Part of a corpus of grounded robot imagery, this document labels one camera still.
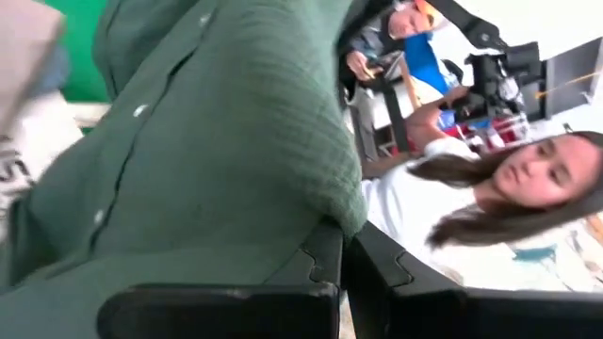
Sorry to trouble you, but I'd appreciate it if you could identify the person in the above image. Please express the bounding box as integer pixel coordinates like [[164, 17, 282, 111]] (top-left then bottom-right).
[[360, 87, 603, 293], [346, 0, 461, 95]]

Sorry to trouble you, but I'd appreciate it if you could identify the cream printed tote bag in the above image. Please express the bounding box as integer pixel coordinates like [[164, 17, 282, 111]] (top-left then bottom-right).
[[0, 91, 112, 236]]

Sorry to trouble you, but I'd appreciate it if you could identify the dark green garment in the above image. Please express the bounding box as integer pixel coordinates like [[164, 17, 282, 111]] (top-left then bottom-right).
[[0, 0, 368, 339]]

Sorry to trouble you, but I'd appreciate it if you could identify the black frame strut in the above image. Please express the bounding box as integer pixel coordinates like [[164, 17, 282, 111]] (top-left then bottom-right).
[[423, 0, 511, 52]]

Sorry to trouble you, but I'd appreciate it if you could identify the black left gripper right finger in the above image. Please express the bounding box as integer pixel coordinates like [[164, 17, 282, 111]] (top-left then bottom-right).
[[345, 221, 468, 339]]

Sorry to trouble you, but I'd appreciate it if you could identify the person's hand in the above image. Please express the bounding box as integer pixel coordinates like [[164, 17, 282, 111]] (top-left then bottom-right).
[[405, 86, 468, 152]]

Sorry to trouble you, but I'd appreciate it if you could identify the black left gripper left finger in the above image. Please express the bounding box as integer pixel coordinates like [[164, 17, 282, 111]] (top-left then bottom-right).
[[263, 219, 345, 339]]

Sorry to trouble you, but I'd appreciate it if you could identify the grey panel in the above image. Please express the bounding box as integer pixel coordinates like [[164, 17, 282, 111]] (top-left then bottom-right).
[[545, 36, 603, 119]]

